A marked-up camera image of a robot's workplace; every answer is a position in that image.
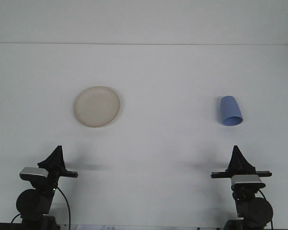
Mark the long black arm cable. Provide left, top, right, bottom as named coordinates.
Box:
left=56, top=186, right=72, bottom=228
left=258, top=189, right=274, bottom=230

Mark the pale blue cup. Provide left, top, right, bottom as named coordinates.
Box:
left=217, top=95, right=244, bottom=127

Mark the pale round plate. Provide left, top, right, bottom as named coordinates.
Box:
left=73, top=85, right=122, bottom=128

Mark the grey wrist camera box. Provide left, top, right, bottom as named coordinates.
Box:
left=230, top=174, right=266, bottom=189
left=19, top=167, right=49, bottom=182

